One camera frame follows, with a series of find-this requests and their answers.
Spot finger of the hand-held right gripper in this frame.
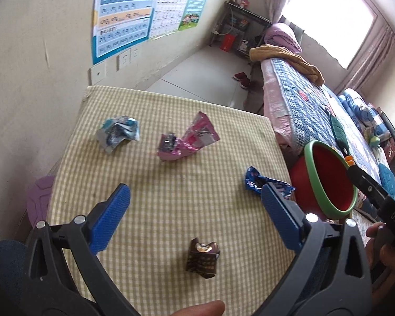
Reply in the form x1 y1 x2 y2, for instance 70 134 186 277
345 165 388 210

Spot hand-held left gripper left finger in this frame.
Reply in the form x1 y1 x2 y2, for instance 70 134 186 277
21 182 142 316

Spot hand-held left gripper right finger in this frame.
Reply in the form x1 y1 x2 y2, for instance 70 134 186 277
253 182 373 316

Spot red basin with green rim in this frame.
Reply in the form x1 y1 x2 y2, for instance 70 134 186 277
290 140 359 220

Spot person's right hand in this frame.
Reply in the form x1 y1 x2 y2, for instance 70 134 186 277
365 222 395 291

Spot person's left hand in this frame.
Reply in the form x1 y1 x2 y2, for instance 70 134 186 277
170 300 225 316

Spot blue cushion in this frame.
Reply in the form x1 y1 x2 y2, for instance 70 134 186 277
377 162 395 202

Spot blue dotted cookie wrapper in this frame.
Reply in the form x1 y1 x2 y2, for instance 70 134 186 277
244 166 296 201

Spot dark green cloth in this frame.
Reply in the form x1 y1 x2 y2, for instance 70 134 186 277
329 114 350 154

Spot purple plastic stool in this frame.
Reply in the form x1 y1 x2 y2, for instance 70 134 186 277
26 175 56 229

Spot blue patterned pillows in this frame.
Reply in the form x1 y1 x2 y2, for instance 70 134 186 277
337 88 381 133

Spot crumpled blue silver wrapper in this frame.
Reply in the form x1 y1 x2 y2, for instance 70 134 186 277
97 115 141 154

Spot dark brown snack wrapper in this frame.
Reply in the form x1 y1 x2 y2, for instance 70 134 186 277
186 237 221 279

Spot bed with patterned quilt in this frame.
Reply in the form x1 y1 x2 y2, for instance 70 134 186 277
260 57 395 219

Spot person's left leg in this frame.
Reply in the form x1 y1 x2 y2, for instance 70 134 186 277
0 239 32 304

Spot crumpled pink foil wrapper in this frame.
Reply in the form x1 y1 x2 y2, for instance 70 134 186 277
157 111 221 162

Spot pair of red shoes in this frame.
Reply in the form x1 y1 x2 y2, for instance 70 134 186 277
233 71 251 90

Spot brown blanket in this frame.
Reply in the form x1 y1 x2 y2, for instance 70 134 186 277
249 43 325 86

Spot purple quilt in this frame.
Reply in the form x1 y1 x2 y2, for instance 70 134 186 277
265 22 303 54

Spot bright window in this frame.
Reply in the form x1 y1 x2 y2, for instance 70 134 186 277
281 0 376 68

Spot metal storage rack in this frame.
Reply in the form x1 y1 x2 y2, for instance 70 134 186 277
211 0 272 62

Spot blue letter chart poster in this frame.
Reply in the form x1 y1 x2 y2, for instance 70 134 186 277
92 0 166 65

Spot white grid chart poster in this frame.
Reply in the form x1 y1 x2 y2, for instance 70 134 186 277
149 0 199 41

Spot poster with cartoon children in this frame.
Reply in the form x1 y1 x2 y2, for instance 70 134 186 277
178 0 218 29

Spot white wall switch plate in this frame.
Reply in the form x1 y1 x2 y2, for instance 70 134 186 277
88 61 107 86

